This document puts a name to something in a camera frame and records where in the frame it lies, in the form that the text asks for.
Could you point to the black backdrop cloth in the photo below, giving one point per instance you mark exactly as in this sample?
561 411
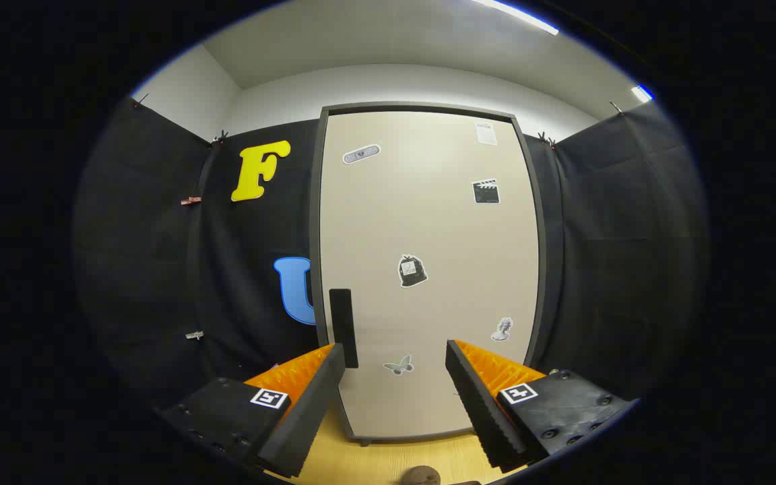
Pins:
145 236

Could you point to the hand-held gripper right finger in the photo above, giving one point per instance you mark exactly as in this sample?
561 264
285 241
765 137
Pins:
479 411

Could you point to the grey shoe cabinet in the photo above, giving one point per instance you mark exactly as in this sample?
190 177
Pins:
422 107

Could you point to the long ceiling light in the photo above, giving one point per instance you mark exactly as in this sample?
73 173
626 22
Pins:
516 16

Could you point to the small ceiling light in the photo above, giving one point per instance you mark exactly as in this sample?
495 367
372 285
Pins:
642 93

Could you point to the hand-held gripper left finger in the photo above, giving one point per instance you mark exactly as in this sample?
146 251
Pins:
310 411

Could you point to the brown fuzzy shoe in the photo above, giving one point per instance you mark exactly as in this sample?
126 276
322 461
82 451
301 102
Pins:
420 476

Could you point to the pink clip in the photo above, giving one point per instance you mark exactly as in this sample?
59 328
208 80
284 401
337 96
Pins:
191 201

